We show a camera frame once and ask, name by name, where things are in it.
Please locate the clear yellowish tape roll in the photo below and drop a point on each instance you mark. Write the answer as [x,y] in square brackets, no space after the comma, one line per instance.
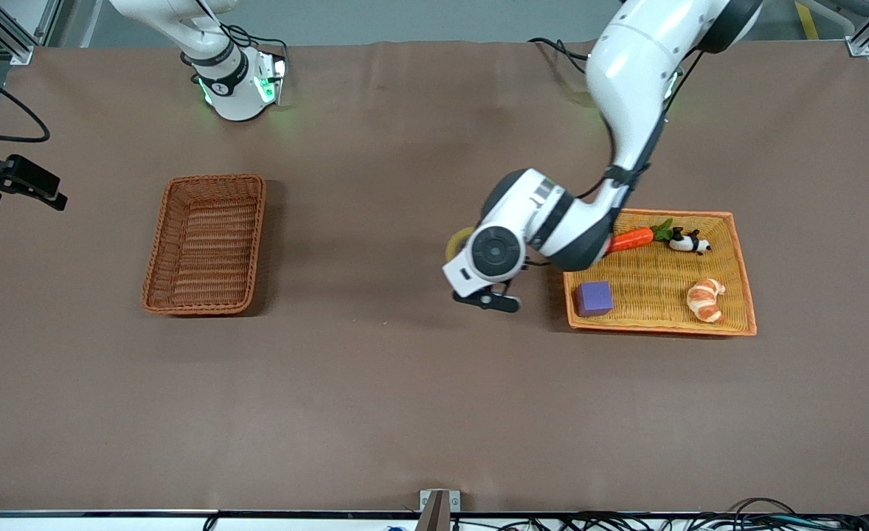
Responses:
[455,243]

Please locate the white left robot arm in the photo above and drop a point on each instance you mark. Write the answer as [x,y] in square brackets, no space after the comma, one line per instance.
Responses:
[626,74]

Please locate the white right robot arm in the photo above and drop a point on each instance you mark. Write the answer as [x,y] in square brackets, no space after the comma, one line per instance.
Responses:
[232,81]

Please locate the orange wicker basket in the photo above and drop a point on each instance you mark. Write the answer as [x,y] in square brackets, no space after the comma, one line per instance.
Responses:
[656,295]

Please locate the brown wicker basket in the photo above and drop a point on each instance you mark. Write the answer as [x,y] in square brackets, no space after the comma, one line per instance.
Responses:
[206,243]

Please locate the purple cube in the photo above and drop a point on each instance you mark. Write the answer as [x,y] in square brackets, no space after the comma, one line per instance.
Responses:
[594,299]

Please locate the orange toy carrot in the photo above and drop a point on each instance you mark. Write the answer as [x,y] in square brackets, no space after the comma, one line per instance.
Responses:
[630,240]

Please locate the brown table cover sheet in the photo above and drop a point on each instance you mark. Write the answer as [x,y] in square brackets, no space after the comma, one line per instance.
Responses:
[375,383]

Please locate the black white panda toy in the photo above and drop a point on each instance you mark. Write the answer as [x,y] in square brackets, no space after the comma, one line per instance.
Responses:
[689,242]

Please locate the toy croissant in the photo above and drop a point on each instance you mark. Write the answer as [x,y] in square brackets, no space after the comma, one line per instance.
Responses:
[704,299]

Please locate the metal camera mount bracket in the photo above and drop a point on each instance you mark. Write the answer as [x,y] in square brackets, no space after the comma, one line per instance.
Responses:
[439,509]

